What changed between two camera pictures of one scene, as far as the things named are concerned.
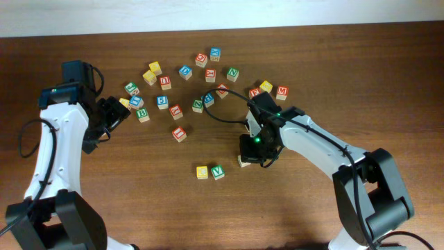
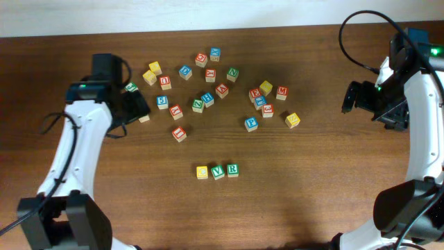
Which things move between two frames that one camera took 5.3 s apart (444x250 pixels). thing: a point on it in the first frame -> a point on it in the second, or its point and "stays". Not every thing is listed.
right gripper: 250,153 -> 392,116
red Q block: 201,60 stays
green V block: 218,171 stays
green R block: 241,164 -> 233,170
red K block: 176,112 stays
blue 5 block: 162,102 stays
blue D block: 185,72 stays
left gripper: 113,113 -> 135,106
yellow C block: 202,172 stays
